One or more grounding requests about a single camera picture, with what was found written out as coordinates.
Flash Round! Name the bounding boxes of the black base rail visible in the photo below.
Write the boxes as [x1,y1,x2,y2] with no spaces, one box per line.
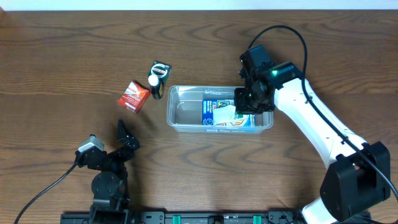
[60,210,305,224]

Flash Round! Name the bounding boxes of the white blue Panadol box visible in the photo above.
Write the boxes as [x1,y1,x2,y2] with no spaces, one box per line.
[213,105,236,125]

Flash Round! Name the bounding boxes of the right black cable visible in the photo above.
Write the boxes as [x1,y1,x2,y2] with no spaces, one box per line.
[247,24,398,203]

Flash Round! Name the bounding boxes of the left black cable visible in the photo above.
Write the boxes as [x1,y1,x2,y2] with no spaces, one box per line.
[14,161,78,224]

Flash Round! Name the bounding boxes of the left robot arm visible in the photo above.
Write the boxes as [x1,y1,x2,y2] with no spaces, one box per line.
[75,119,140,224]

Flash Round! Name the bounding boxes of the clear plastic container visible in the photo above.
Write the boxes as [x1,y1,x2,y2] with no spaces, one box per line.
[167,85,274,134]

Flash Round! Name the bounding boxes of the red Panadol box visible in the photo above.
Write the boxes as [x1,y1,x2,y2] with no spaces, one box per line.
[117,82,150,113]

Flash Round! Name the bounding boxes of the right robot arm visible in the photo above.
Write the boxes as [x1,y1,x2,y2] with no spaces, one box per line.
[234,45,397,223]

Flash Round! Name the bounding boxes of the blue Kool Fever box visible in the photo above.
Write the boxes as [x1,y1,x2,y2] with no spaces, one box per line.
[202,99,256,127]

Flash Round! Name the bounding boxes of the dark green small box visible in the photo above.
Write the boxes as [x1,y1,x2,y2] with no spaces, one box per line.
[147,61,172,85]

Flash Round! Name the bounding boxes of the black cable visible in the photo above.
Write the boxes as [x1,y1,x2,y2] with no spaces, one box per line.
[247,24,398,203]
[14,161,78,224]

